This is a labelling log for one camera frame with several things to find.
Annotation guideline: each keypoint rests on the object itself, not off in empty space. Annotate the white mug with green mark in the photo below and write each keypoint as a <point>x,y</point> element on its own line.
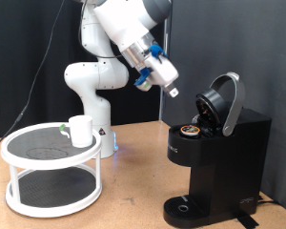
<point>82,130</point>

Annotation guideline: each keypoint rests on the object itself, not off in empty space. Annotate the black curtain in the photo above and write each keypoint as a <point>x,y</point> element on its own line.
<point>16,47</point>

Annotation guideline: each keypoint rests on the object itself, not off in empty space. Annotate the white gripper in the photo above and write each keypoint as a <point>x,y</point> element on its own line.
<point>162,71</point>

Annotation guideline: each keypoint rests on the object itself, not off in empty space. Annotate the silver vertical metal pole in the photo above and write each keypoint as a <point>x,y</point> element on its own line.
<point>166,63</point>

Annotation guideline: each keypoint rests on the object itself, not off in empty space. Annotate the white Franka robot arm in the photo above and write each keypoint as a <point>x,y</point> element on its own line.
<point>95,76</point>

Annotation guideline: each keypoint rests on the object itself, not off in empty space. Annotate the orange-rimmed hazelnut coffee pod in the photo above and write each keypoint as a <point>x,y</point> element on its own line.
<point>190,130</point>

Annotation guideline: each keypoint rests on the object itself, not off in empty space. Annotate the black Keurig coffee machine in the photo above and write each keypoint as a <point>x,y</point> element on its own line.
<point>225,165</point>

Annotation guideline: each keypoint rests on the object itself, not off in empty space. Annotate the white two-tier turntable stand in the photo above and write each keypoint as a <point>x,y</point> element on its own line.
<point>51,159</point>

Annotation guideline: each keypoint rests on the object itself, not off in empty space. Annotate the black tape strip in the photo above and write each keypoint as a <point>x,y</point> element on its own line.
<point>247,219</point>

